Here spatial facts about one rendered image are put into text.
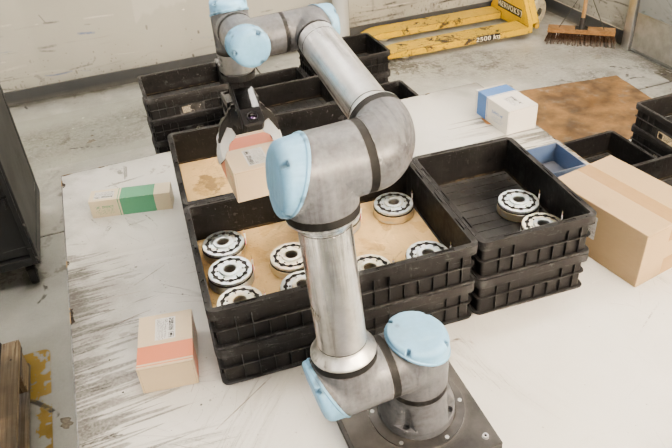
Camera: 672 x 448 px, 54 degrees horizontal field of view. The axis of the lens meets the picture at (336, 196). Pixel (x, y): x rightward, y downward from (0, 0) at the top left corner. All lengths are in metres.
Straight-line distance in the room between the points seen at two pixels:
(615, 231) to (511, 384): 0.49
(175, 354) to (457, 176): 0.88
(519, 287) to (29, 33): 3.76
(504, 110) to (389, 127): 1.41
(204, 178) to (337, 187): 1.05
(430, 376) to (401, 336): 0.09
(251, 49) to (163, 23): 3.54
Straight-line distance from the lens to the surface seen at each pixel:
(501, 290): 1.61
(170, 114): 3.13
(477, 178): 1.88
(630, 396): 1.55
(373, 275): 1.39
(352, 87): 1.08
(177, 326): 1.57
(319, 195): 0.92
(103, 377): 1.62
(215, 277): 1.54
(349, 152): 0.93
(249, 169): 1.39
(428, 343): 1.19
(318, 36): 1.21
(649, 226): 1.73
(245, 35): 1.22
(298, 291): 1.36
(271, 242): 1.65
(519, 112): 2.36
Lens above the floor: 1.84
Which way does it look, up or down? 34 degrees down
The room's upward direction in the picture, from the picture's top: 4 degrees counter-clockwise
